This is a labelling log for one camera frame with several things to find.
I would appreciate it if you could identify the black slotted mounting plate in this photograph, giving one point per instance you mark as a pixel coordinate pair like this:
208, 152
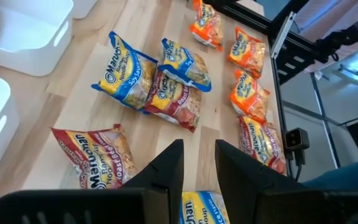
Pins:
303, 43

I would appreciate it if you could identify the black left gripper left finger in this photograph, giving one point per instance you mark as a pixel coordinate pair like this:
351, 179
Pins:
172, 174

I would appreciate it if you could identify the black aluminium table frame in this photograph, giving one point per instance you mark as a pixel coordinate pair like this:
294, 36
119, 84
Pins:
244, 15

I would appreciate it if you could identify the thin black stand pole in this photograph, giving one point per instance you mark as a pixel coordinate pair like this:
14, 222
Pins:
325, 121

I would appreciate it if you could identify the white flat bar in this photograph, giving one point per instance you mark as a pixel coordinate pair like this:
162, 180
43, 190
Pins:
283, 34

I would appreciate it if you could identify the person's leg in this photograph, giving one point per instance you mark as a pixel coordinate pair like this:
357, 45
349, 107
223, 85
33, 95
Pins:
346, 177

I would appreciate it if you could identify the red Maruchan ramen packet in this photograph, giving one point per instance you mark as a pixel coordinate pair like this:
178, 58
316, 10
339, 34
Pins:
259, 140
176, 105
95, 155

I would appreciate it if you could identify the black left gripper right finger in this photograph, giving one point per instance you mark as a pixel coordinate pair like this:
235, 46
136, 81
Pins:
241, 180

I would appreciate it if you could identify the orange Maruchan ramen packet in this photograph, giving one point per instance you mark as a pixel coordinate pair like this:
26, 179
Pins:
207, 25
249, 96
247, 51

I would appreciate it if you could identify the small black table-level camera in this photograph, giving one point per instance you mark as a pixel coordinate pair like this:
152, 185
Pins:
297, 138

